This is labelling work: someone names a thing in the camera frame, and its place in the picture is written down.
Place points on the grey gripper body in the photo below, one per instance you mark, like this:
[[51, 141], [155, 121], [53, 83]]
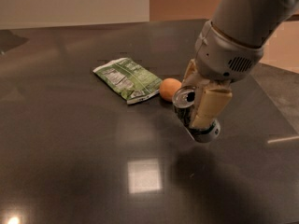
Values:
[[222, 57]]

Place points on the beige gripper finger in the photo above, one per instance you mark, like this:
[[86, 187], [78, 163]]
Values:
[[214, 98], [191, 68]]

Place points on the silver green 7up can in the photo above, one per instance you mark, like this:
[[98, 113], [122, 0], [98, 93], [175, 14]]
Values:
[[183, 102]]

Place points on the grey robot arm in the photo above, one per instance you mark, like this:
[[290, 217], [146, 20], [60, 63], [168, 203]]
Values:
[[247, 22]]

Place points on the orange fruit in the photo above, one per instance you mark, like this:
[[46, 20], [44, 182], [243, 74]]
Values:
[[168, 88]]

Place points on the green white chip bag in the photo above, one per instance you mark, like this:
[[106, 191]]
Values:
[[129, 80]]

